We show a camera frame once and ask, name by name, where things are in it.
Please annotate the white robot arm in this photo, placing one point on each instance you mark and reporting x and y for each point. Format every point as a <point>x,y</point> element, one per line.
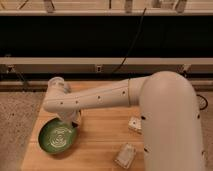
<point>169,111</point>

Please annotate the white plastic cup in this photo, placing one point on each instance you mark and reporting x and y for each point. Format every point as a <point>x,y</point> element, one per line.
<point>58,81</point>

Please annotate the green ceramic bowl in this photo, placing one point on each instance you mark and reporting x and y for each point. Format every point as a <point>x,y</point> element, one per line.
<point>56,136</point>

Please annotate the clear plastic packet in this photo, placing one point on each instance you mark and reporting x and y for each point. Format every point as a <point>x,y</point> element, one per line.
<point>125,156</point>

